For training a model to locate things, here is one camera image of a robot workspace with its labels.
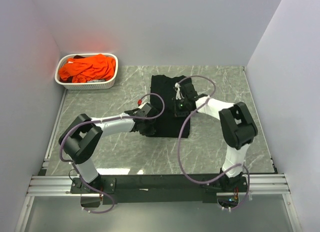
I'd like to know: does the black t-shirt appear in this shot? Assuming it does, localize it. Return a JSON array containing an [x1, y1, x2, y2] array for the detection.
[[150, 75, 192, 138]]

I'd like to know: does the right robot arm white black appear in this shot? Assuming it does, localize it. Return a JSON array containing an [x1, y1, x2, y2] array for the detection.
[[175, 95, 258, 191]]

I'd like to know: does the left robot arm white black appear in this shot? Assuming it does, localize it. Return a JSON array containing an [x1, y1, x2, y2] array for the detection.
[[59, 113, 156, 193]]

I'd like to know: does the black base beam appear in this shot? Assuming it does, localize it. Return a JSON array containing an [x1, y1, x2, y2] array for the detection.
[[70, 174, 248, 207]]

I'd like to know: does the orange t-shirt in basket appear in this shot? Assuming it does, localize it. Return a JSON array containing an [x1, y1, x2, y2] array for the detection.
[[58, 54, 117, 83]]

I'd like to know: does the white plastic laundry basket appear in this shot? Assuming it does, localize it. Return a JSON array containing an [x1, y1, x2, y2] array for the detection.
[[54, 53, 119, 90]]

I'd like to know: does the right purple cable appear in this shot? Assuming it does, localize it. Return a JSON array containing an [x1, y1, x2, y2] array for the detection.
[[176, 75, 251, 213]]

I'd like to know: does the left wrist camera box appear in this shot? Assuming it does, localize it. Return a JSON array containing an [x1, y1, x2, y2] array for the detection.
[[135, 103, 158, 117]]

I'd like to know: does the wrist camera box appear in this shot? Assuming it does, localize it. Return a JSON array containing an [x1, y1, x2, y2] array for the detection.
[[180, 82, 198, 100], [135, 103, 158, 117]]

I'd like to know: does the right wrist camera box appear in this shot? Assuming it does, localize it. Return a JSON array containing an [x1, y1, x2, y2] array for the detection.
[[180, 82, 198, 100]]

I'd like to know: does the aluminium rail frame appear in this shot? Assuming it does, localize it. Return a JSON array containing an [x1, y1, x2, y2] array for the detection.
[[15, 167, 300, 231]]

